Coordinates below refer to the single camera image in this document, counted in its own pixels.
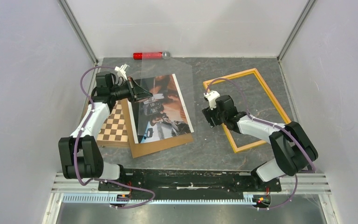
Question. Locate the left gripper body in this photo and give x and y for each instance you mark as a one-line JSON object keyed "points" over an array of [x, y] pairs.
{"points": [[126, 91]]}

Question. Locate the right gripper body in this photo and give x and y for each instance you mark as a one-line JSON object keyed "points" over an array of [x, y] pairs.
{"points": [[218, 117]]}

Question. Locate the printed photo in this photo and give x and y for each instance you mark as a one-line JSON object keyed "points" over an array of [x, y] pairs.
{"points": [[162, 116]]}

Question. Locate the yellow wooden picture frame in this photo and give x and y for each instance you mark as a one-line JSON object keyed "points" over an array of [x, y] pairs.
{"points": [[263, 95]]}

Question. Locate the transparent plastic sheet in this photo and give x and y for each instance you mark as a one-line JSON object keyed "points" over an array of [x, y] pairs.
{"points": [[184, 75]]}

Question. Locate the brown backing board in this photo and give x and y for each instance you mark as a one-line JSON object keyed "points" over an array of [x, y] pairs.
{"points": [[142, 149]]}

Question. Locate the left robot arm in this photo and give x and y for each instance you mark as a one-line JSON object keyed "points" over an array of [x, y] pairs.
{"points": [[79, 153]]}

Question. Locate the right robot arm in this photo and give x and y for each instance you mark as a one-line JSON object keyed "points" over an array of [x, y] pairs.
{"points": [[293, 151]]}

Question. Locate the wooden chessboard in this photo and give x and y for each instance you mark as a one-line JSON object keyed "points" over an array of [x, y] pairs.
{"points": [[114, 132]]}

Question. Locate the red glitter microphone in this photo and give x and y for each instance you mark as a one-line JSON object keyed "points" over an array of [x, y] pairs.
{"points": [[151, 55]]}

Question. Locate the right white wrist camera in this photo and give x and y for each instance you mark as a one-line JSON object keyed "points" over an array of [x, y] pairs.
{"points": [[211, 97]]}

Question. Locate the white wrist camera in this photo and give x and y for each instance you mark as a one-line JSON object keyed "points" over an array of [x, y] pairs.
{"points": [[121, 71], [211, 97]]}

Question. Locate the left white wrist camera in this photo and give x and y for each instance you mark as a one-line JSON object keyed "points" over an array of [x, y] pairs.
{"points": [[121, 71]]}

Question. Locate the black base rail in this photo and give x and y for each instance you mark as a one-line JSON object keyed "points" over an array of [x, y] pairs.
{"points": [[239, 181]]}

